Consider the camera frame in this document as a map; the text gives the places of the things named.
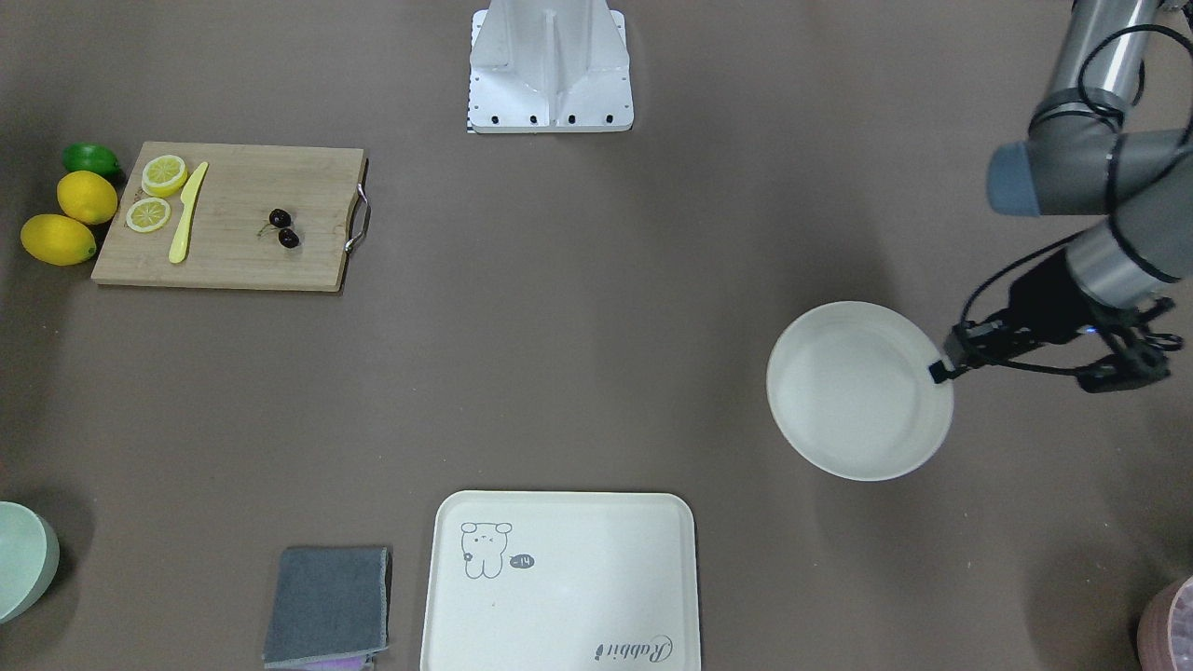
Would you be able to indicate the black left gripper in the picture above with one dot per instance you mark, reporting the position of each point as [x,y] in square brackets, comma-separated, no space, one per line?
[1041,300]

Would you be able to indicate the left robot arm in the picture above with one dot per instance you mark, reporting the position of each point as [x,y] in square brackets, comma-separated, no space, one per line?
[1078,159]

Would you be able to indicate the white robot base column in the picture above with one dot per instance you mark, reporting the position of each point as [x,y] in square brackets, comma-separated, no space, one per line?
[549,67]

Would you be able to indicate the white rabbit tray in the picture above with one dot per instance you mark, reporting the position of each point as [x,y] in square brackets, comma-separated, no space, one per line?
[552,580]

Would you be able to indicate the dark red cherry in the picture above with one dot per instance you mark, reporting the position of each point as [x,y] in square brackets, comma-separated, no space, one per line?
[287,238]
[276,221]

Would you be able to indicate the round white plate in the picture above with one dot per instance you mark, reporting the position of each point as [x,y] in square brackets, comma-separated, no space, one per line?
[849,387]

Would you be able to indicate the pink bowl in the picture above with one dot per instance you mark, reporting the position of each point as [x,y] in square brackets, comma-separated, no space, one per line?
[1164,632]

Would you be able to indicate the grey folded cloth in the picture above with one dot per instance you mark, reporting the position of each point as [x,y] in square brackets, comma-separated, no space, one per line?
[330,608]

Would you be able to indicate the wooden cutting board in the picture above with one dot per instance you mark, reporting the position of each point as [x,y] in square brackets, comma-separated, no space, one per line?
[321,188]

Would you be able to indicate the yellow plastic knife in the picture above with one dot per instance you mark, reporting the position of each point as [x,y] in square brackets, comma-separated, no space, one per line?
[180,245]

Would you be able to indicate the lemon slice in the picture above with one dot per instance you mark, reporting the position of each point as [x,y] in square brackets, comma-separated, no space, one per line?
[148,215]
[163,176]

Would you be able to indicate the yellow lemon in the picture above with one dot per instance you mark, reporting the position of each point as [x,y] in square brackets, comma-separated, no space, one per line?
[58,240]
[87,197]

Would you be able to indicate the green lime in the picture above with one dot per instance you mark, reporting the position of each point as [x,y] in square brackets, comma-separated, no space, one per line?
[88,156]

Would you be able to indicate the mint green bowl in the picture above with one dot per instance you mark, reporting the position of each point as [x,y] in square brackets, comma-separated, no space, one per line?
[30,554]

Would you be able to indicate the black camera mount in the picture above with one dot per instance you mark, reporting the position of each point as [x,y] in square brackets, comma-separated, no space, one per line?
[1138,356]

